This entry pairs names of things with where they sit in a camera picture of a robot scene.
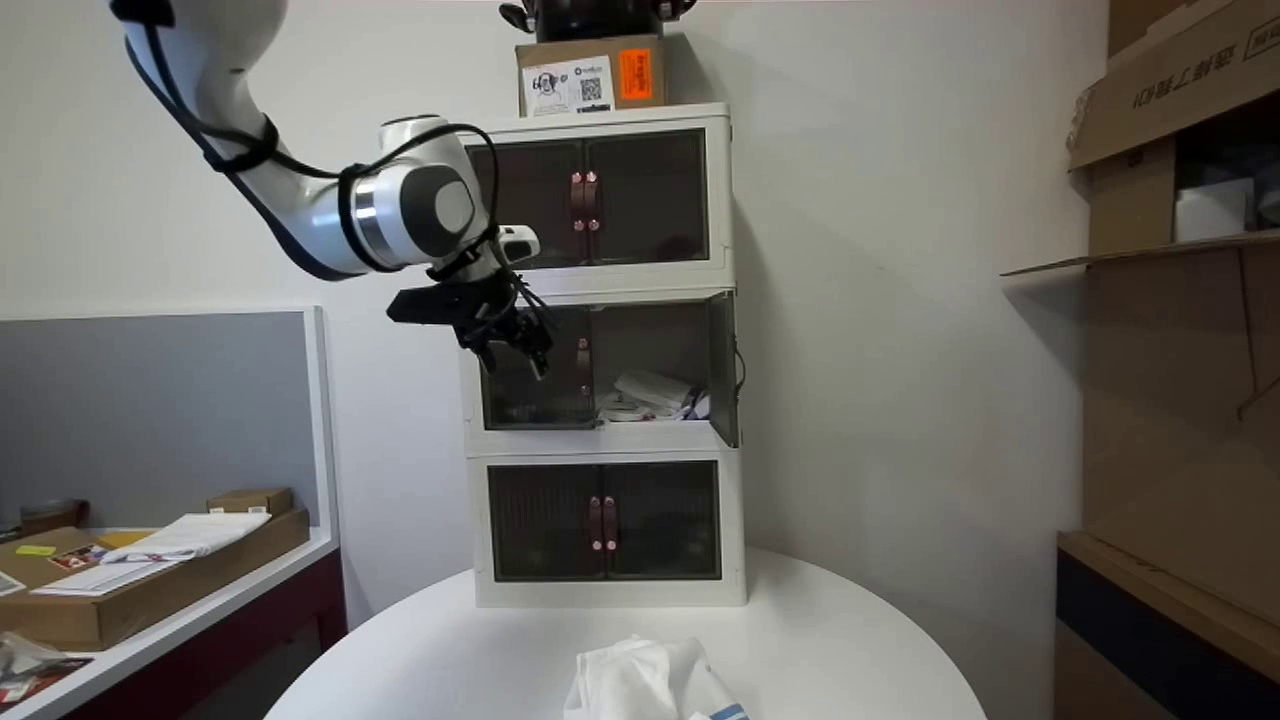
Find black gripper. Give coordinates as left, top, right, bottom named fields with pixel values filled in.
left=448, top=269, right=561, bottom=382

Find tinted cabinet door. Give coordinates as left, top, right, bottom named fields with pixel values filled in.
left=703, top=292, right=742, bottom=452
left=477, top=309, right=598, bottom=434

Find white stacked three-tier cabinet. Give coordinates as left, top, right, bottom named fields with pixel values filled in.
left=461, top=98, right=750, bottom=611

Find white crumpled cloth in cabinet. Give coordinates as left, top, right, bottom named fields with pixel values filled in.
left=596, top=363, right=717, bottom=427

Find cardboard box with orange sticker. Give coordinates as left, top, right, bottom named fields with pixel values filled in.
left=512, top=30, right=724, bottom=125

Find small brown cardboard box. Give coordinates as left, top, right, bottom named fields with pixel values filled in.
left=201, top=485, right=300, bottom=519

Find black device on box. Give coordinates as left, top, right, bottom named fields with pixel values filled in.
left=494, top=0, right=698, bottom=43

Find white plastic bag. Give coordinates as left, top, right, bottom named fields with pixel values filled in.
left=561, top=632, right=750, bottom=720

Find grey partition panel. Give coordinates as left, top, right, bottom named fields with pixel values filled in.
left=0, top=305, right=335, bottom=538

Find white paper sheets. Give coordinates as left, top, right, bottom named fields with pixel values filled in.
left=33, top=508, right=275, bottom=598

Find white side desk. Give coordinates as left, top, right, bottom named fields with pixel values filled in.
left=0, top=527, right=350, bottom=720

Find flat open cardboard box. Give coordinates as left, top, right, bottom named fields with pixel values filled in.
left=0, top=500, right=314, bottom=654

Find dark object on desk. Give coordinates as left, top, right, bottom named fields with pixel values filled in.
left=8, top=495, right=92, bottom=538

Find wooden shelf unit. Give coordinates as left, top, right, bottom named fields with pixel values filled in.
left=996, top=132, right=1280, bottom=720

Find white item on shelf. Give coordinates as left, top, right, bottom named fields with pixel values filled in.
left=1173, top=177, right=1262, bottom=246

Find large printed cardboard box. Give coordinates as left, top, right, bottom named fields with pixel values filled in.
left=1065, top=0, right=1280, bottom=171

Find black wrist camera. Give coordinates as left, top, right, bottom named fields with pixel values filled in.
left=384, top=278, right=467, bottom=327

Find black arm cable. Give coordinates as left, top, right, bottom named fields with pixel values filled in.
left=138, top=17, right=506, bottom=276

